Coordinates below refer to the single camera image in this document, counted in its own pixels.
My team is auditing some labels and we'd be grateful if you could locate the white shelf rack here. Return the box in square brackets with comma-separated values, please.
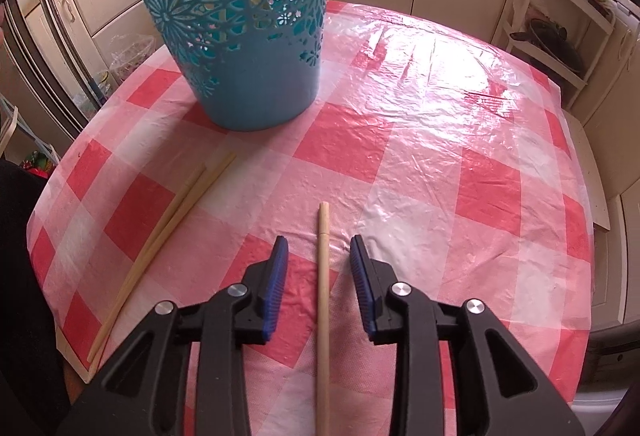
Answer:
[505, 0, 617, 108]

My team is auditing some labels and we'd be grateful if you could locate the wooden chopstick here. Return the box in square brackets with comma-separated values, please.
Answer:
[86, 165, 207, 364]
[314, 201, 333, 436]
[87, 151, 237, 379]

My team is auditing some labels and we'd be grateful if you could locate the colourful printed cloth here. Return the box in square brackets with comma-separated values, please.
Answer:
[22, 150, 61, 177]

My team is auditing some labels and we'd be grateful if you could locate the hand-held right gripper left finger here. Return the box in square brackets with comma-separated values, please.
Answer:
[55, 236, 291, 436]

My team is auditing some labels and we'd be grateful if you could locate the red checkered plastic tablecloth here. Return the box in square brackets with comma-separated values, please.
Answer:
[27, 0, 596, 436]

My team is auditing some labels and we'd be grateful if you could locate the blue perforated plastic basket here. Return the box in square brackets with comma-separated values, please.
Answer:
[116, 0, 335, 132]

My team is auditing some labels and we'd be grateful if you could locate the person's dark clothing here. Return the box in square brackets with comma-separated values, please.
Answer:
[0, 161, 76, 436]

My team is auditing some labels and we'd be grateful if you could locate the white plastic frame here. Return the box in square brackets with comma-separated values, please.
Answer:
[0, 91, 61, 167]

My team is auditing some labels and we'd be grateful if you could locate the steel refrigerator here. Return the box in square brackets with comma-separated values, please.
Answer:
[0, 0, 98, 142]

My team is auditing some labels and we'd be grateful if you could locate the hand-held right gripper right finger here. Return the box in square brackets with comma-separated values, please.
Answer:
[349, 235, 587, 436]

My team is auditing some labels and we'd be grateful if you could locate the dark pan on rack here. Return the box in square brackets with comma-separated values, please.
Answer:
[510, 19, 586, 73]

